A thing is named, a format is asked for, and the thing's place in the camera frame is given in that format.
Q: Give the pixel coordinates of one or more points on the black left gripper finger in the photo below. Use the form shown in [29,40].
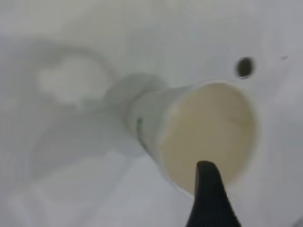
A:
[210,201]

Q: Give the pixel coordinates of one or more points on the white paper coffee cup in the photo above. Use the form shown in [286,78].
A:
[208,127]

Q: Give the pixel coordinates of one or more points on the brown coffee spill spot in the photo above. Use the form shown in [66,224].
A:
[244,67]

